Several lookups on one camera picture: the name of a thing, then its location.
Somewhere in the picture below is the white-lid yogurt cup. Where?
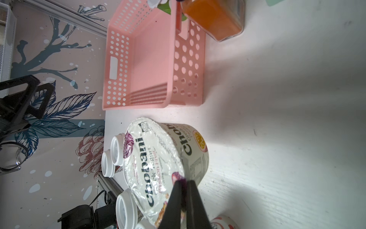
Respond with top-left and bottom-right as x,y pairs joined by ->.
115,189 -> 144,229
110,133 -> 125,167
101,150 -> 115,178
210,215 -> 239,229

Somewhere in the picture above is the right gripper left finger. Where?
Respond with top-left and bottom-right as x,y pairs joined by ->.
158,180 -> 183,229

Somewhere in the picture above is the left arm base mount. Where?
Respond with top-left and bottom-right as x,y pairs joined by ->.
57,202 -> 117,229

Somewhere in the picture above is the pink perforated plastic basket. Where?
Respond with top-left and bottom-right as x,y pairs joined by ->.
103,1 -> 205,110

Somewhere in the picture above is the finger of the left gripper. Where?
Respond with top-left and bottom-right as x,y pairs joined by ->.
1,75 -> 40,115
24,82 -> 55,119

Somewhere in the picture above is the green foil-lid yogurt cup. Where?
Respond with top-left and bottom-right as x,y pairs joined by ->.
147,0 -> 187,22

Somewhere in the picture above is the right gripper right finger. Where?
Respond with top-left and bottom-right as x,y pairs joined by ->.
185,180 -> 212,229

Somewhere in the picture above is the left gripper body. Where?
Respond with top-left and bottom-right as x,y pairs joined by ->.
1,94 -> 31,137

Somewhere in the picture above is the Chobani yogurt cup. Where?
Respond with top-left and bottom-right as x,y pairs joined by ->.
123,117 -> 209,228

